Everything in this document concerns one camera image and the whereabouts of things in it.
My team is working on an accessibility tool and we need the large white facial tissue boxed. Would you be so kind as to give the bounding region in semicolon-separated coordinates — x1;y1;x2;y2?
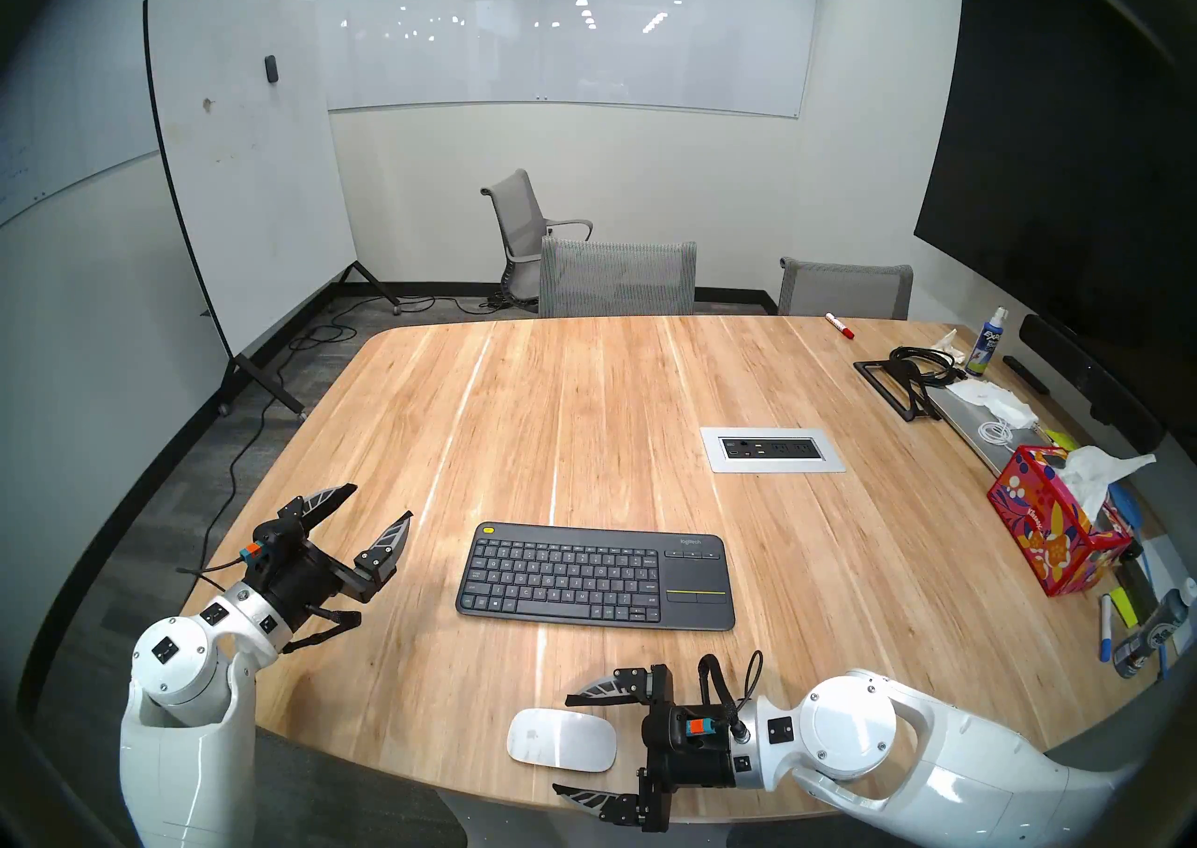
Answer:
1061;444;1158;525

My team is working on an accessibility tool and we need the black video conference bar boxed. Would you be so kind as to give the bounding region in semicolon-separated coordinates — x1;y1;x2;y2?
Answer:
1017;313;1167;454

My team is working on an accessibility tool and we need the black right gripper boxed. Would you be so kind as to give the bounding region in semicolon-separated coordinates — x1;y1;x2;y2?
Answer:
552;666;749;833

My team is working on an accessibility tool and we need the whiteboard cleaner spray bottle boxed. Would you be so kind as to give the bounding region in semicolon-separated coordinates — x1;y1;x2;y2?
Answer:
967;307;1010;377

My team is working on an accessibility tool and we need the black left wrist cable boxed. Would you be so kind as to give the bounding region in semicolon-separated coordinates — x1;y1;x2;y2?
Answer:
279;606;363;654

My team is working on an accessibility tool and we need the grey armrest office chair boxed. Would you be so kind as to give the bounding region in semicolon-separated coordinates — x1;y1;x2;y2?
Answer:
481;168;595;307

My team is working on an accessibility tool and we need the grey mesh office chair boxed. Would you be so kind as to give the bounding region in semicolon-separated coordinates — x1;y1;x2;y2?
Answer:
538;237;699;318
778;257;915;321

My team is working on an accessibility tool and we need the white paper sheet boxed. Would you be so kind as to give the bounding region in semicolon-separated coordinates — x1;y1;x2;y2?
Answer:
1136;533;1193;613

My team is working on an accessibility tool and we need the dark grey touchpad keyboard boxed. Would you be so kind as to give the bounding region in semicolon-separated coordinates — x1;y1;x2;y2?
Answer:
455;522;737;633

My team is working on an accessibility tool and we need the white mobile whiteboard on stand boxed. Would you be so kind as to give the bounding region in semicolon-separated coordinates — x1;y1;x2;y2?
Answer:
142;0;403;419

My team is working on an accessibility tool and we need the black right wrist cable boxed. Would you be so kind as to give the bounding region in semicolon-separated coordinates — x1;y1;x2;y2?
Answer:
697;650;766;740

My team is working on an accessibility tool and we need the black laptop stand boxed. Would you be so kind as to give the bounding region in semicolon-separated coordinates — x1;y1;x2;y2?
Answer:
853;358;945;424

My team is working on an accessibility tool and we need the black floor cable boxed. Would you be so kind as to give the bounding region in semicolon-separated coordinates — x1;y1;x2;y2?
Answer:
192;321;361;590

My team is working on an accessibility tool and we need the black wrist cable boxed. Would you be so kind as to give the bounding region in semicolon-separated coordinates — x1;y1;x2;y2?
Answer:
279;606;363;654
697;650;766;740

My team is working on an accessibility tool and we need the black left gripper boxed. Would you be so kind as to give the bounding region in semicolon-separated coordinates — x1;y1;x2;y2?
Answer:
245;482;414;632

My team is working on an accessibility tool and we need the glass wall whiteboard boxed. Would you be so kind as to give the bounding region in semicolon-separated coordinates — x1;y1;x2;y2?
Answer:
0;0;278;228
277;0;824;120

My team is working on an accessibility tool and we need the silver closed laptop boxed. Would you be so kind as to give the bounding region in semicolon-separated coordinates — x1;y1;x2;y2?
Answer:
926;383;1058;478

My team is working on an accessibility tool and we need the white computer mouse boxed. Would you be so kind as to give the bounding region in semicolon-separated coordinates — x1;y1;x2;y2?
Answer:
506;708;618;774

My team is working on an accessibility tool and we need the red floral tissue box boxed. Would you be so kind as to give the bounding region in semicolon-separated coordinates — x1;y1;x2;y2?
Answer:
987;444;1134;597

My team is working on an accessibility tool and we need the large black wall television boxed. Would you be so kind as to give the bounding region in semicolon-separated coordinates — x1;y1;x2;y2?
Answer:
914;0;1197;370

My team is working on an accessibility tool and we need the silver table power outlet box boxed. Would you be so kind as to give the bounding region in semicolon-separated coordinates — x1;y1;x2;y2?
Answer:
699;426;847;474

